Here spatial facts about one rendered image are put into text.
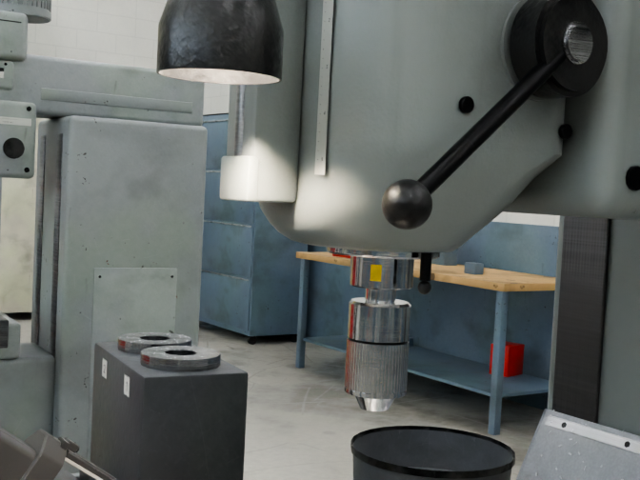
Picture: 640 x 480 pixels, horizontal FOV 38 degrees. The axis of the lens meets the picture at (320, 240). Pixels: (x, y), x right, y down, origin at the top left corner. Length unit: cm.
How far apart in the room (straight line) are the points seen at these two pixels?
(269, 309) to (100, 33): 378
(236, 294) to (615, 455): 725
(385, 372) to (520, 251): 573
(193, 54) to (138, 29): 995
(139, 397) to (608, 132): 57
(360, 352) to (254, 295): 730
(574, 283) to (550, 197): 34
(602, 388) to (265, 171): 54
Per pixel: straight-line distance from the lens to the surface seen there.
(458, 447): 299
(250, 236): 797
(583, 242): 104
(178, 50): 52
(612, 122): 70
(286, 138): 63
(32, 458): 85
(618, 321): 102
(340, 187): 61
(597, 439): 104
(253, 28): 52
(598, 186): 69
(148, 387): 101
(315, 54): 63
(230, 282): 828
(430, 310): 708
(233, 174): 63
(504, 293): 542
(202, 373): 103
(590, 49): 65
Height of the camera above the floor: 135
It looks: 3 degrees down
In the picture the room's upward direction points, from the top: 3 degrees clockwise
